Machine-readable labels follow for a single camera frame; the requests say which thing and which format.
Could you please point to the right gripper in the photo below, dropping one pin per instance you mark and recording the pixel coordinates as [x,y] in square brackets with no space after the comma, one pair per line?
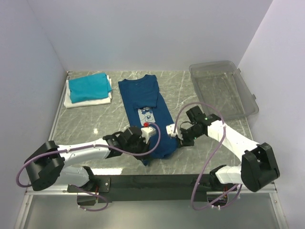
[185,142]

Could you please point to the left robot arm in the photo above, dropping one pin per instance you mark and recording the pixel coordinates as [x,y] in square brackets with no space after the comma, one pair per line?
[52,163]

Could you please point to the dark blue t-shirt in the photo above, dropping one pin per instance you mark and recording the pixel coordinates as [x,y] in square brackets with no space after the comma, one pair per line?
[143,103]

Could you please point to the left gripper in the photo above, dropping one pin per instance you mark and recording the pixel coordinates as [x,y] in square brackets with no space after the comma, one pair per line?
[146,147]

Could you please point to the clear plastic bin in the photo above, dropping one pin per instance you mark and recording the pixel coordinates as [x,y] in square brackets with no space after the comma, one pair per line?
[221,85]

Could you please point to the black base beam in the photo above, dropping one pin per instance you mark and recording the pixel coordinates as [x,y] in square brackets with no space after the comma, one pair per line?
[148,188]

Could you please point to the teal folded t-shirt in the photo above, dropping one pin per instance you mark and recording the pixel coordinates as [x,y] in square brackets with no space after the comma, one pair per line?
[91,87]

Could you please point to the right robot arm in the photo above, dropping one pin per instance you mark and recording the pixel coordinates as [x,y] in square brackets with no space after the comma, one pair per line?
[258,166]

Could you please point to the white folded t-shirt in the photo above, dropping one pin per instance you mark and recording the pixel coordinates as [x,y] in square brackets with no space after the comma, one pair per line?
[68,104]

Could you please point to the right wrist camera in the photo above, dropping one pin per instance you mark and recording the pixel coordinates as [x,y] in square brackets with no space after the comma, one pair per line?
[174,131]

